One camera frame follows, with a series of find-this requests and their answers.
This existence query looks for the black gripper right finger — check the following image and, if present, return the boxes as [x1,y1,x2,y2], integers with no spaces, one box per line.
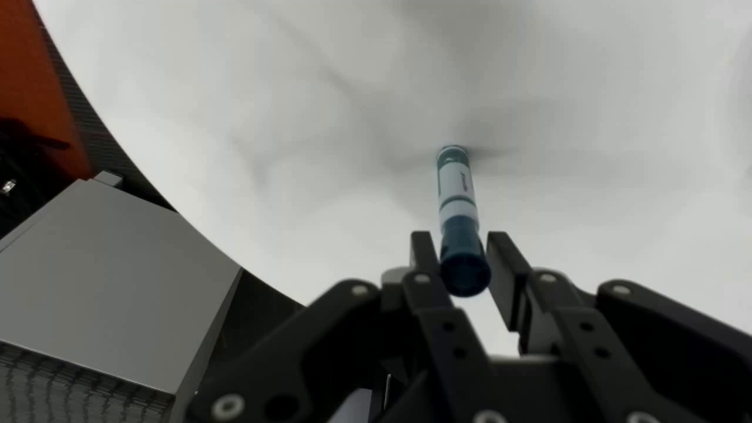
[485,234,532,335]

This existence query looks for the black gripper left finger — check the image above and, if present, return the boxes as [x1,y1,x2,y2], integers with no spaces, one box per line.
[411,230,440,285]

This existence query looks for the teal and white marker pen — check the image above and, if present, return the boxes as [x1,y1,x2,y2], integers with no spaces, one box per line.
[435,147,490,296]

